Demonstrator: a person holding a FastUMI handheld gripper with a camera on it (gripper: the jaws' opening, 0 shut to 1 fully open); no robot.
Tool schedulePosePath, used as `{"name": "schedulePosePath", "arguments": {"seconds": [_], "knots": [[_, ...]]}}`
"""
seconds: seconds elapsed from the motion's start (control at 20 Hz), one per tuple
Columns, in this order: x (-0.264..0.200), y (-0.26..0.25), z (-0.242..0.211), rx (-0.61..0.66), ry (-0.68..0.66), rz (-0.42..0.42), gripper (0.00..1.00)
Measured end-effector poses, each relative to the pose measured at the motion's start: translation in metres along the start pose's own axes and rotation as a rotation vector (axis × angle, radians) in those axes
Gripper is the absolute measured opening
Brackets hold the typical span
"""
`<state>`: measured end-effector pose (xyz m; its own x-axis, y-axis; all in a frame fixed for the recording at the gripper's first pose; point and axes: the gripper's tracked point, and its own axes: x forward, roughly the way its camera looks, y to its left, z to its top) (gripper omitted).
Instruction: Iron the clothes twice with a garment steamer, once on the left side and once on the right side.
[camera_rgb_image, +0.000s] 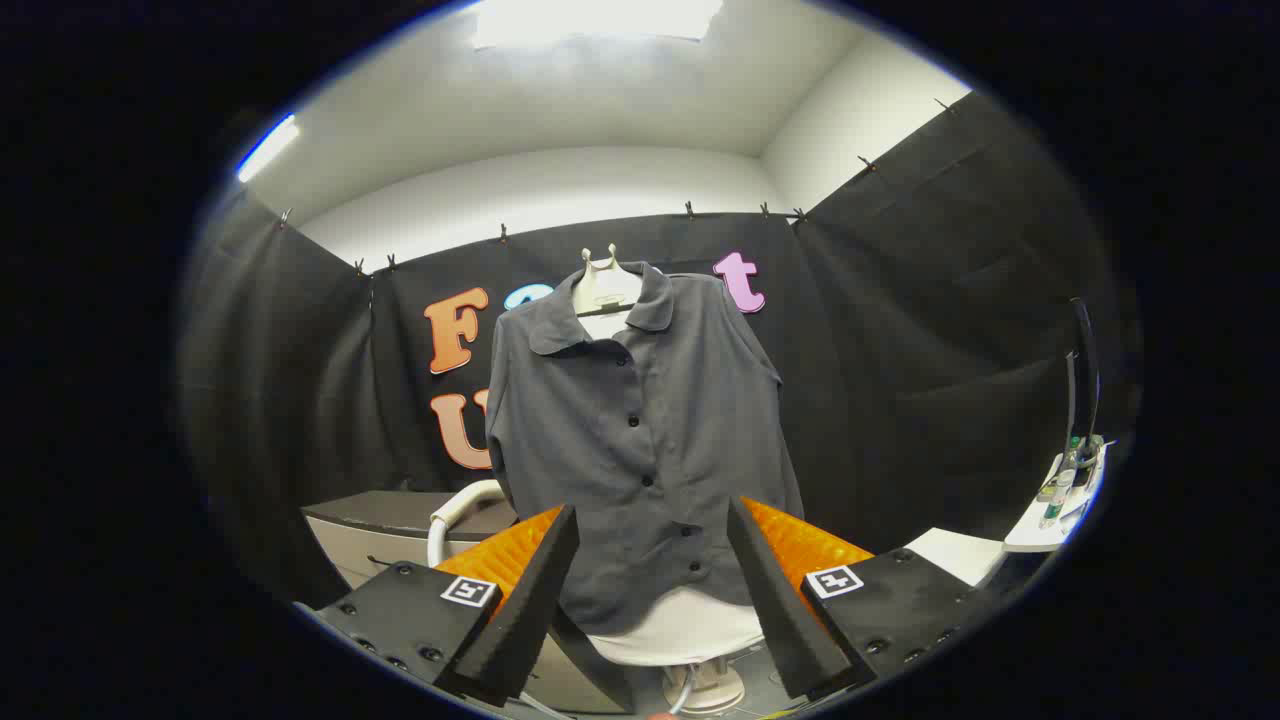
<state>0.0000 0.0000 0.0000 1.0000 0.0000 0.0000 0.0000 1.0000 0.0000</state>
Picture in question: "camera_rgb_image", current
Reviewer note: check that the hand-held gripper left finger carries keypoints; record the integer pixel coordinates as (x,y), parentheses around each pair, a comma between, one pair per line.
(530,610)

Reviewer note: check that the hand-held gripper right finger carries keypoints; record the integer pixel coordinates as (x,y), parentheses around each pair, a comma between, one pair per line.
(775,600)

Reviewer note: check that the grey button-up shirt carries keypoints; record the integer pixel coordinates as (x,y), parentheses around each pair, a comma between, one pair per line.
(610,440)

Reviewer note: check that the white vertical ironing board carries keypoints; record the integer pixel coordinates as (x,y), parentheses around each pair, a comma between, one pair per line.
(680,625)

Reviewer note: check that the white stand base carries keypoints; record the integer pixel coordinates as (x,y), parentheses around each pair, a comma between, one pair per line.
(712,688)

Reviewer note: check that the grey drawer cabinet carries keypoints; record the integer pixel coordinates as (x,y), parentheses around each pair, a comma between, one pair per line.
(400,512)

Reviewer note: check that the white table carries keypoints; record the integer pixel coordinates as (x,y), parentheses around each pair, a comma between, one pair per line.
(955,555)

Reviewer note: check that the white side shelf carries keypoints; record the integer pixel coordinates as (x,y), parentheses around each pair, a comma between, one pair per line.
(1040,535)

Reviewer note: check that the black backdrop cloth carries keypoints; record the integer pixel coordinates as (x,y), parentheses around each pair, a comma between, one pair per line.
(900,330)

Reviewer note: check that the small clear bottle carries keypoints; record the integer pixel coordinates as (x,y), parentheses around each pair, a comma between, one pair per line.
(1055,497)

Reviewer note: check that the black monitor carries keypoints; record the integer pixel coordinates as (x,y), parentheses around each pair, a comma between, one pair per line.
(1085,380)

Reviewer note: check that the narrow ceiling light strip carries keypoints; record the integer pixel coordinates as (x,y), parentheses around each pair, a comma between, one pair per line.
(267,148)

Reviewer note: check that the rectangular ceiling light panel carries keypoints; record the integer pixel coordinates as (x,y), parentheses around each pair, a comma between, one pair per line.
(595,20)

